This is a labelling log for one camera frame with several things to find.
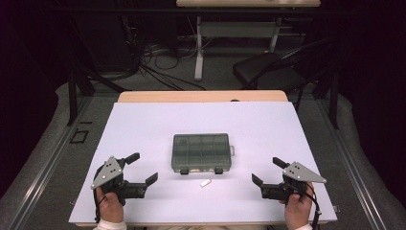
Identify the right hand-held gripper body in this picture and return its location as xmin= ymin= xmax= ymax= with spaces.
xmin=259 ymin=161 xmax=327 ymax=205

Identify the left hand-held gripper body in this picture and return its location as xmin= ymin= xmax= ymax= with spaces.
xmin=90 ymin=155 xmax=149 ymax=207

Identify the smoky clear plastic compartment box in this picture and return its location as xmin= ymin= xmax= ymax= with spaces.
xmin=170 ymin=132 xmax=237 ymax=175

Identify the person's left hand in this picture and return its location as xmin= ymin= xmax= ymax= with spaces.
xmin=95 ymin=186 xmax=124 ymax=223

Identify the person's right hand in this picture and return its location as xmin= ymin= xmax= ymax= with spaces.
xmin=283 ymin=182 xmax=315 ymax=229

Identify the black metal stand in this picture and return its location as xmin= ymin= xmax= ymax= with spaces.
xmin=312 ymin=37 xmax=341 ymax=130
xmin=65 ymin=15 xmax=128 ymax=127

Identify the wooden table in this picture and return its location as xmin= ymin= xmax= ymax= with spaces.
xmin=75 ymin=90 xmax=330 ymax=228

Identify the black folding chair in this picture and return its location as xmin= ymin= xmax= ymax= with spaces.
xmin=233 ymin=37 xmax=336 ymax=97

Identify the white-legged desk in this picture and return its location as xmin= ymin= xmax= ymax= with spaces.
xmin=175 ymin=0 xmax=322 ymax=81

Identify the left hand-held gripper cable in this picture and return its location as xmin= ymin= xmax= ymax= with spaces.
xmin=93 ymin=178 xmax=107 ymax=224

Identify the hand-held gripper cable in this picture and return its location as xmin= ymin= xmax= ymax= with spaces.
xmin=304 ymin=182 xmax=322 ymax=230
xmin=93 ymin=178 xmax=107 ymax=224

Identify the right hand-held gripper cable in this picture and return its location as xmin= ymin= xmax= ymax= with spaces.
xmin=304 ymin=182 xmax=322 ymax=230

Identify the grey metal floor rail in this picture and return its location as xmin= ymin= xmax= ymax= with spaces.
xmin=315 ymin=99 xmax=389 ymax=230
xmin=6 ymin=95 xmax=94 ymax=230

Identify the bundle of floor cables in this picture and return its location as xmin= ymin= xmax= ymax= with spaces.
xmin=127 ymin=41 xmax=209 ymax=92

